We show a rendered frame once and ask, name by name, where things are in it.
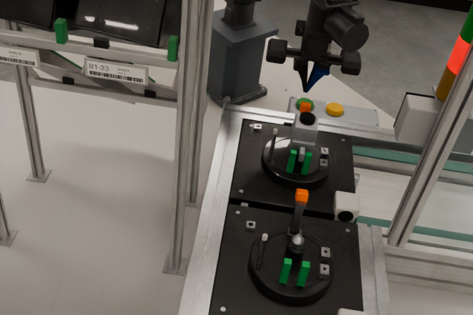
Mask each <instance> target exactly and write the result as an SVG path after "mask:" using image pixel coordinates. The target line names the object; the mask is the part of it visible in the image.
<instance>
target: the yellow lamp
mask: <svg viewBox="0 0 473 315"><path fill-rule="evenodd" d="M455 77H456V74H455V73H453V72H451V71H450V70H449V68H448V66H447V65H446V68H445V70H444V72H443V74H442V77H441V80H440V82H439V85H438V86H437V88H436V96H437V97H438V98H439V99H440V100H441V101H443V102H444V103H445V100H446V98H447V96H448V93H449V91H450V88H451V87H452V85H453V82H454V80H455Z"/></svg>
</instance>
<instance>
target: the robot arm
mask: <svg viewBox="0 0 473 315"><path fill-rule="evenodd" d="M225 1H226V2H227V5H226V6H225V16H224V17H222V18H221V21H223V22H224V23H226V24H227V25H229V26H230V27H231V28H232V29H234V30H236V31H239V30H243V29H246V28H248V27H253V26H255V25H256V22H254V21H253V12H254V6H255V2H257V1H262V0H225ZM358 5H359V0H310V6H309V10H308V17H307V20H306V21H305V20H297V21H296V29H295V35H296V36H300V37H302V40H301V49H294V48H289V47H287V46H288V45H287V44H288V41H287V40H283V39H274V38H271V39H270V40H269V41H268V45H267V54H266V61H267V62H269V63H278V64H283V63H284V62H285V60H286V57H288V58H293V59H294V68H293V69H294V70H295V71H298V73H299V75H300V78H301V82H302V86H303V92H305V93H308V92H309V90H310V89H311V88H312V87H313V86H314V84H315V83H316V82H317V81H318V80H320V79H321V78H322V77H323V76H325V75H326V76H328V75H329V73H330V66H331V65H341V72H342V73H343V74H347V75H355V76H357V75H359V74H360V70H361V66H362V65H361V57H360V53H359V52H358V51H357V50H358V49H360V48H361V47H362V46H363V45H364V44H365V42H366V41H367V39H368V37H369V34H370V33H369V29H368V26H366V24H365V23H364V21H365V17H364V16H363V15H361V14H359V13H357V12H356V11H354V10H353V9H352V6H358ZM332 40H333V41H334V42H336V43H337V44H338V45H339V46H340V47H341V48H342V50H341V53H340V56H339V55H334V54H332V53H331V52H329V51H330V49H331V48H332V47H331V45H332ZM308 61H313V62H314V64H313V68H312V71H311V73H310V76H309V79H308ZM307 79H308V82H307Z"/></svg>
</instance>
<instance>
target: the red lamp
mask: <svg viewBox="0 0 473 315"><path fill-rule="evenodd" d="M468 48H469V44H468V43H467V42H465V41H464V40H463V39H462V38H461V36H460V35H459V37H458V40H457V41H456V43H455V46H454V48H453V51H452V53H451V55H450V58H449V60H448V63H447V66H448V68H449V70H450V71H451V72H453V73H455V74H457V73H458V70H459V69H460V66H461V64H462V62H463V59H464V57H465V55H466V52H467V50H468Z"/></svg>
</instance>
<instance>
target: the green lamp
mask: <svg viewBox="0 0 473 315"><path fill-rule="evenodd" d="M460 36H461V38H462V39H463V40H464V41H465V42H467V43H468V44H471V42H472V39H473V3H472V6H471V8H470V10H469V13H468V15H467V18H466V20H465V23H464V25H463V27H462V29H461V32H460Z"/></svg>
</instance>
